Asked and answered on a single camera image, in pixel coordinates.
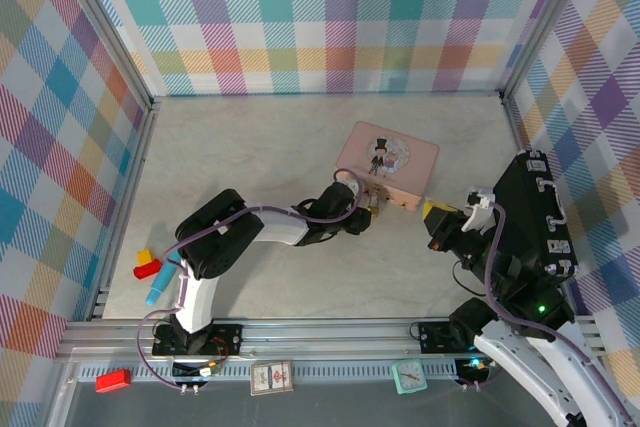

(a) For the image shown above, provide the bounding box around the small brass padlock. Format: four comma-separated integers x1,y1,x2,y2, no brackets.
367,185,391,218

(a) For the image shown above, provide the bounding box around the pink tin box with couple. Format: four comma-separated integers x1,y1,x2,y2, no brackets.
334,120,441,212

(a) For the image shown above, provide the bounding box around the black suitcase with metal clasps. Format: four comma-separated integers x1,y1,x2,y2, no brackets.
492,149,580,288

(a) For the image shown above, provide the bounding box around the right black connector module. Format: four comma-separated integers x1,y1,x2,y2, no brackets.
453,357,494,381

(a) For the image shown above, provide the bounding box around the black connector module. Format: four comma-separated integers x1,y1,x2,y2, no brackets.
172,361,222,381
453,357,494,381

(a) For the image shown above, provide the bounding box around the teal alarm clock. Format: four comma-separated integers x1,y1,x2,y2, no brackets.
390,357,430,396

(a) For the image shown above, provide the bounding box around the playing card box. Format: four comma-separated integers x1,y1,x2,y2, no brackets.
249,359,296,397

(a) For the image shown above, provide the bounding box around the light blue marker pen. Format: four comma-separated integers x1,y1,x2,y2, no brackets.
144,254,184,307

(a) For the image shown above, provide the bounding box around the red toy brick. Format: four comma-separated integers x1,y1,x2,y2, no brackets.
132,257,165,280

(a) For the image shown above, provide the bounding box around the left black connector module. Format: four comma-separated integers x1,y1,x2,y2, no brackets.
172,361,222,381

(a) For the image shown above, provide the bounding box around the red rectangular block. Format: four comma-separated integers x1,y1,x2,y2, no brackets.
94,369,134,394

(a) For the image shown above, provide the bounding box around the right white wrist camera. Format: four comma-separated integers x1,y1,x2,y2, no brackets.
460,187,497,234

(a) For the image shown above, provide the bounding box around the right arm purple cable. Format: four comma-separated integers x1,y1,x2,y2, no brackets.
459,199,636,427

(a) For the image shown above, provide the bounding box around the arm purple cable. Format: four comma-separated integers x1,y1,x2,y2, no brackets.
137,169,364,391
459,199,636,427

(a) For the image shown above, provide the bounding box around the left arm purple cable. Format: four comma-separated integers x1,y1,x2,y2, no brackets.
137,169,364,391

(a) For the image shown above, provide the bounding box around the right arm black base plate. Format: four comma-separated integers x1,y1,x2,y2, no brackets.
417,319,476,354

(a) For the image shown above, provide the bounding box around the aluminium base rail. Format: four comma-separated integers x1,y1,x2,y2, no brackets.
54,316,609,363

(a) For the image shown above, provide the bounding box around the perforated grey cable tray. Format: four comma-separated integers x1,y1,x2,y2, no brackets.
74,360,501,384

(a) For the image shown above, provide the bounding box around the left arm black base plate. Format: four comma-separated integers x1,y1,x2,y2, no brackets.
151,322,245,358

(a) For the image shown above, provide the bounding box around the right aluminium corner post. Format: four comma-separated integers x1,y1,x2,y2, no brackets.
498,0,601,104

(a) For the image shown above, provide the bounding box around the aluminium corner post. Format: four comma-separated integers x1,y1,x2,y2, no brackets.
47,0,162,113
498,0,601,104

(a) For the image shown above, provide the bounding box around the left aluminium corner post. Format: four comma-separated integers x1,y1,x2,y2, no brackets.
47,0,162,113

